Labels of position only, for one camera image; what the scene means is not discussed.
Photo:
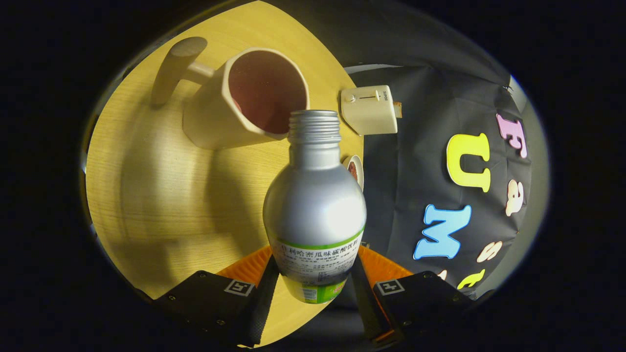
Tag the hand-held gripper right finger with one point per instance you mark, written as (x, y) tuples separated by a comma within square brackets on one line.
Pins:
[(368, 305)]

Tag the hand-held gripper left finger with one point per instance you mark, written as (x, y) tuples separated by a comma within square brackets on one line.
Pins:
[(264, 313)]

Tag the silver juice bottle green label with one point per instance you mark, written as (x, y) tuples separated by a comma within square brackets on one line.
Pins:
[(313, 205)]

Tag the red meat slice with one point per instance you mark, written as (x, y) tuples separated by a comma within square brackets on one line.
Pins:
[(352, 170)]

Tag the round grey plate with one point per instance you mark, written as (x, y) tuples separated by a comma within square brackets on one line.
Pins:
[(359, 168)]

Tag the wooden table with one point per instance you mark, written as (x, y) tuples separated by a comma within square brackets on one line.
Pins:
[(161, 205)]

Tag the white toaster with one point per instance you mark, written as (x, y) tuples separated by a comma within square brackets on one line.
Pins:
[(367, 117)]

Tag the toast slice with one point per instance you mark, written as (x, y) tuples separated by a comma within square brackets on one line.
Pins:
[(398, 109)]

